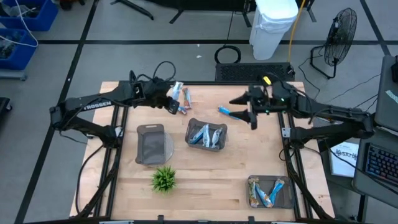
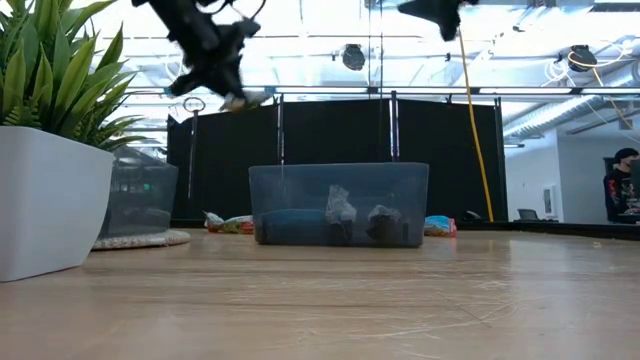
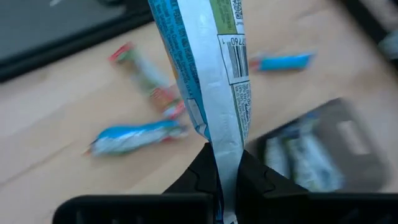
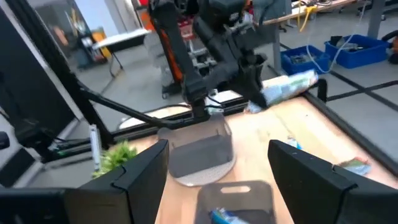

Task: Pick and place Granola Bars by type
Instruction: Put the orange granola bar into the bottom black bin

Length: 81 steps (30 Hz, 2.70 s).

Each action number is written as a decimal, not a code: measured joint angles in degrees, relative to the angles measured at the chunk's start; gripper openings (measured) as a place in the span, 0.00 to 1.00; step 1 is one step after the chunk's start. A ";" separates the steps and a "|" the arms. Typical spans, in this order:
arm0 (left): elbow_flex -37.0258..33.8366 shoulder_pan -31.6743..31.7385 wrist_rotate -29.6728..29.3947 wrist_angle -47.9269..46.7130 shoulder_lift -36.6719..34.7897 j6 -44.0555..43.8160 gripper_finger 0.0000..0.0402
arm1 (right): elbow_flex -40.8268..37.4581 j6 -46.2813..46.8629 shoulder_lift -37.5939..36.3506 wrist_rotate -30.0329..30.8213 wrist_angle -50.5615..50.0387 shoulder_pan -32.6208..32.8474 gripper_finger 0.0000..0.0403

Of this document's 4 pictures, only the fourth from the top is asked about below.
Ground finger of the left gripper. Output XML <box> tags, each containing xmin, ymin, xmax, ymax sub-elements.
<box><xmin>241</xmin><ymin>56</ymin><xmax>269</xmax><ymax>110</ymax></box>

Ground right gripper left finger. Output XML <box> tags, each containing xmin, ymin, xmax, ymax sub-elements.
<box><xmin>0</xmin><ymin>139</ymin><xmax>170</xmax><ymax>224</ymax></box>

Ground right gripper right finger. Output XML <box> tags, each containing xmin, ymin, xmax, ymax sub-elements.
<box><xmin>269</xmin><ymin>139</ymin><xmax>398</xmax><ymax>224</ymax></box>

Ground silver granola bar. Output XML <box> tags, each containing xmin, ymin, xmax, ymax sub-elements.
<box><xmin>247</xmin><ymin>70</ymin><xmax>320</xmax><ymax>114</ymax></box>

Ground blue granola bar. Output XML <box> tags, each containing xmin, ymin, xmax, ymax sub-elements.
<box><xmin>210</xmin><ymin>207</ymin><xmax>249</xmax><ymax>224</ymax></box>

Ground green red granola bar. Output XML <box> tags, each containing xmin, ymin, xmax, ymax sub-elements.
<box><xmin>337</xmin><ymin>157</ymin><xmax>373</xmax><ymax>177</ymax></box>

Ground green plant in white pot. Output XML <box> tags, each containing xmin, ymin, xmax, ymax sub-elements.
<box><xmin>92</xmin><ymin>140</ymin><xmax>138</xmax><ymax>180</ymax></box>

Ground crossed snack packets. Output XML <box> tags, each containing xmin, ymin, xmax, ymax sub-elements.
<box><xmin>285</xmin><ymin>136</ymin><xmax>303</xmax><ymax>151</ymax></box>

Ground blue storage bin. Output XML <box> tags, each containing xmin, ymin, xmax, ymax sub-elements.
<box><xmin>281</xmin><ymin>45</ymin><xmax>330</xmax><ymax>75</ymax></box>
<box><xmin>325</xmin><ymin>34</ymin><xmax>389</xmax><ymax>69</ymax></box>

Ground white plastic strip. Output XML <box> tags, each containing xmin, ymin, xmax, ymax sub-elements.
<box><xmin>89</xmin><ymin>123</ymin><xmax>103</xmax><ymax>171</ymax></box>

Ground wooden workbench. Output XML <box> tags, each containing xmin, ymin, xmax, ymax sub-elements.
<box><xmin>262</xmin><ymin>0</ymin><xmax>357</xmax><ymax>74</ymax></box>

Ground white folding table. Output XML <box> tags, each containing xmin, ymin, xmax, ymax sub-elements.
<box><xmin>91</xmin><ymin>28</ymin><xmax>152</xmax><ymax>78</ymax></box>

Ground black partition panel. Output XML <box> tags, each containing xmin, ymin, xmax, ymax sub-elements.
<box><xmin>0</xmin><ymin>9</ymin><xmax>75</xmax><ymax>141</ymax></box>

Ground black metal table frame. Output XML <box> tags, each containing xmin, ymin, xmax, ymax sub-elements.
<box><xmin>6</xmin><ymin>0</ymin><xmax>398</xmax><ymax>175</ymax></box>

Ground yellow cable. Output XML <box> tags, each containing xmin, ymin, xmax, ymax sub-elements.
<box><xmin>297</xmin><ymin>0</ymin><xmax>317</xmax><ymax>32</ymax></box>

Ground white cable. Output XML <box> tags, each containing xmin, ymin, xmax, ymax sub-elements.
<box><xmin>306</xmin><ymin>0</ymin><xmax>369</xmax><ymax>74</ymax></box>

